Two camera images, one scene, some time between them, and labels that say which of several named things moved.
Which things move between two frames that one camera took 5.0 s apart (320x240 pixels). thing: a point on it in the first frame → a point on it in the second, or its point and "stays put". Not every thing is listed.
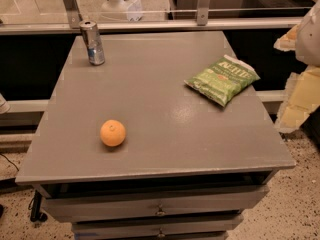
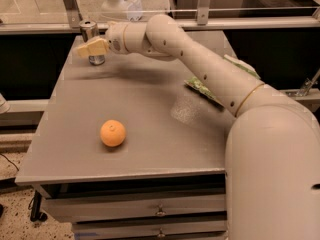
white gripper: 309,39 → 115,40
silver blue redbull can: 93,41 stays put
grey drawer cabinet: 125,150 stays put
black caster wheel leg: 35,206 stays put
